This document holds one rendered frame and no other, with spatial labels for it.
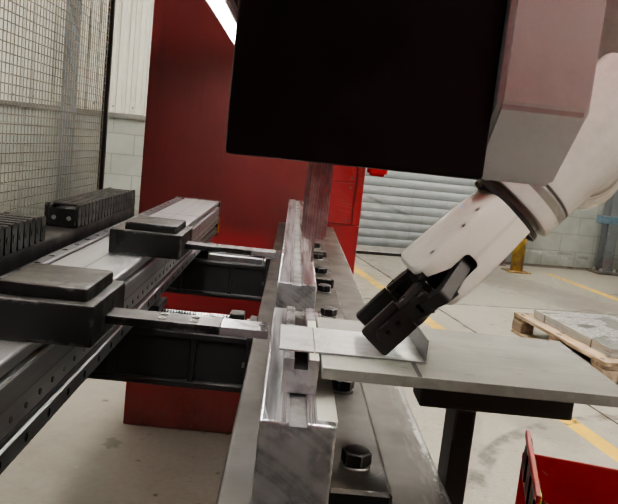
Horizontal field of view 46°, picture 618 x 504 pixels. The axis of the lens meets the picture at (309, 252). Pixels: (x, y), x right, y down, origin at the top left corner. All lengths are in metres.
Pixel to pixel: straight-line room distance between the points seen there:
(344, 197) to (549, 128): 2.66
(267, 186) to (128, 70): 5.48
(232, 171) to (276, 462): 2.31
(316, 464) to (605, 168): 0.35
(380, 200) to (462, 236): 7.91
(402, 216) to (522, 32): 8.47
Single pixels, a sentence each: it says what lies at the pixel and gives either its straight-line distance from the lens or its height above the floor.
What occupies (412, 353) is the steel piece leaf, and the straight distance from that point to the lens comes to 0.68.
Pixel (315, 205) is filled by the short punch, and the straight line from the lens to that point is 0.63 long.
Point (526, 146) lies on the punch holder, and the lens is 0.19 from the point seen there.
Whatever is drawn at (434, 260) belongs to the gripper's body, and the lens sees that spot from 0.63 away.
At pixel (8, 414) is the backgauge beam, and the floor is 0.94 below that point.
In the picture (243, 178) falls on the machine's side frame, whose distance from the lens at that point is 2.84.
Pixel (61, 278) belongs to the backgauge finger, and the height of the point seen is 1.03.
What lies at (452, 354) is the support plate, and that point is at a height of 1.00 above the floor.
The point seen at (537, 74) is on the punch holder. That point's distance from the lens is 0.18.
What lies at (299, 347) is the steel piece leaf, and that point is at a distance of 0.66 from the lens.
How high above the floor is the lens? 1.18
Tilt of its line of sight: 8 degrees down
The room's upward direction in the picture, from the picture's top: 6 degrees clockwise
